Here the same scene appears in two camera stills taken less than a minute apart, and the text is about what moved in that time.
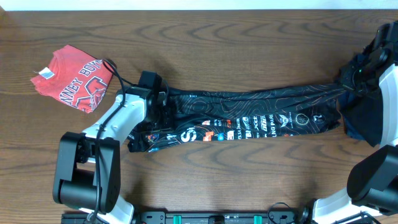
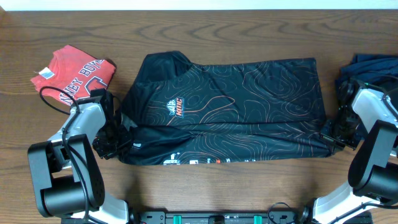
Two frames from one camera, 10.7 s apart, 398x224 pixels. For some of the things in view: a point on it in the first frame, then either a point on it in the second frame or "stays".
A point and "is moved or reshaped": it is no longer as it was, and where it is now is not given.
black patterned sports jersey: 202,113 is moved or reshaped
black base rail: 193,218 stays
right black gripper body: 359,79 → 344,129
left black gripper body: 161,121 → 111,140
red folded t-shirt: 76,77 stays
